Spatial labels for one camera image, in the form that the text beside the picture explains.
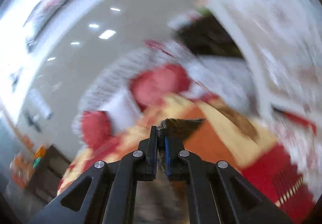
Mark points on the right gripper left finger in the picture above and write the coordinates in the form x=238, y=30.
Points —
x=106, y=192

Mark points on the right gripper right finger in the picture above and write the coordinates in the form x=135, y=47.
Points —
x=216, y=192

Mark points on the dark floral patterned shirt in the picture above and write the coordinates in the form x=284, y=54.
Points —
x=162, y=201

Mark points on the orange red love blanket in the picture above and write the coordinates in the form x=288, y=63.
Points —
x=280, y=159

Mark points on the dark wooden side table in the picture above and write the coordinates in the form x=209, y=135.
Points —
x=43, y=183

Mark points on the left red heart pillow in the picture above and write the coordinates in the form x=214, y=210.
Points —
x=96, y=128

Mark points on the red heart pillow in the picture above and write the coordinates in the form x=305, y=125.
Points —
x=96, y=128
x=151, y=85

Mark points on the orange bag on table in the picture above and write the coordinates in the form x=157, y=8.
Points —
x=40, y=153

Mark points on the white square pillow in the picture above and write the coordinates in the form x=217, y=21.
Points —
x=122, y=110

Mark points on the grey hanging cloth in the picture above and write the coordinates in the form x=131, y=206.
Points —
x=33, y=121

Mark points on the right red heart pillow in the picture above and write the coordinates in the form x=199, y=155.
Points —
x=151, y=85

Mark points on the floral padded headboard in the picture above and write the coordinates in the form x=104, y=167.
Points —
x=228, y=77

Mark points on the dark carved wooden cabinet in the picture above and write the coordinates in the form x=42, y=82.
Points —
x=206, y=36

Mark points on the white ornate floral chair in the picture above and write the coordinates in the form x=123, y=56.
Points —
x=281, y=41

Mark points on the eye chart wall poster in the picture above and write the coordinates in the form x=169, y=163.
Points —
x=40, y=106

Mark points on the framed wall photo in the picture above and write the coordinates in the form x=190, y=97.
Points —
x=41, y=14

